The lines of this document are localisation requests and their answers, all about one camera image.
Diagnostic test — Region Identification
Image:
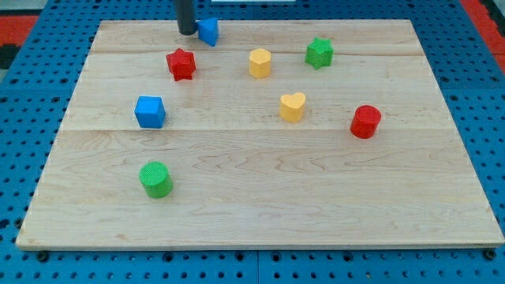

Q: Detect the blue cube block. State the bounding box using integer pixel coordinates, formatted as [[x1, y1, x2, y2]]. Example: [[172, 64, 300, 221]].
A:
[[134, 95, 166, 129]]

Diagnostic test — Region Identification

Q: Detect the blue triangle block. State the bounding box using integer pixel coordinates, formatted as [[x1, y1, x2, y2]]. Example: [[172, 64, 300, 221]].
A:
[[196, 17, 219, 47]]

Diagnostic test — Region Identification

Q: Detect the yellow heart block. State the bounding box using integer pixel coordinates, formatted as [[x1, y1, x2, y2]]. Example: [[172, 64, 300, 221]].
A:
[[279, 92, 306, 122]]

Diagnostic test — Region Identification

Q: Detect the light wooden board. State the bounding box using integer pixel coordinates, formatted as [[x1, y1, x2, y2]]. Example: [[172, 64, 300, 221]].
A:
[[17, 20, 504, 251]]

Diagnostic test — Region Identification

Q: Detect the yellow hexagon block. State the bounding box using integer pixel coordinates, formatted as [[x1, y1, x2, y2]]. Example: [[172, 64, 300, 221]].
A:
[[249, 48, 271, 79]]

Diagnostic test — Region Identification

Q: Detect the green cylinder block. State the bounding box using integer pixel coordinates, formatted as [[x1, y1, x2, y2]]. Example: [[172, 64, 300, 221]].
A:
[[139, 161, 173, 199]]

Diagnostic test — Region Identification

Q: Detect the red star block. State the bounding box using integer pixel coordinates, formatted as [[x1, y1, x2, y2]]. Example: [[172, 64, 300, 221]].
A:
[[166, 48, 196, 81]]

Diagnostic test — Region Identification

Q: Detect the green star block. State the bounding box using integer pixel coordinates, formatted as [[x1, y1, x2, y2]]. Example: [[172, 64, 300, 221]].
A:
[[305, 37, 334, 69]]

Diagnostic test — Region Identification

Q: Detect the red cylinder block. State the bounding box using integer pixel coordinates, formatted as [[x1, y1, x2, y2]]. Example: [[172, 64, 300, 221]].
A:
[[350, 105, 382, 139]]

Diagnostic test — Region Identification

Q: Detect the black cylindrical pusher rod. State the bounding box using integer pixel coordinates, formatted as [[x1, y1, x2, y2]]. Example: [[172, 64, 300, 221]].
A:
[[174, 0, 196, 36]]

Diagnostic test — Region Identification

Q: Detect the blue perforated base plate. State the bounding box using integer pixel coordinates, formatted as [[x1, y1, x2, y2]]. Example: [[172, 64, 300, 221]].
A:
[[1, 0, 504, 283]]

